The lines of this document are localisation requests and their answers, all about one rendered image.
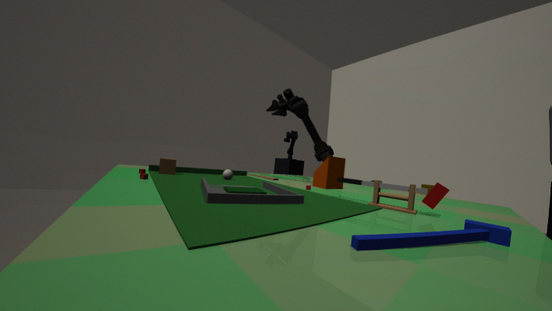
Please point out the white golf ball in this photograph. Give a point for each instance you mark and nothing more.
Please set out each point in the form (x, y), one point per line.
(227, 174)

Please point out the dark green flat mat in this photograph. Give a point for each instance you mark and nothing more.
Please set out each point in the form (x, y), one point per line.
(201, 224)

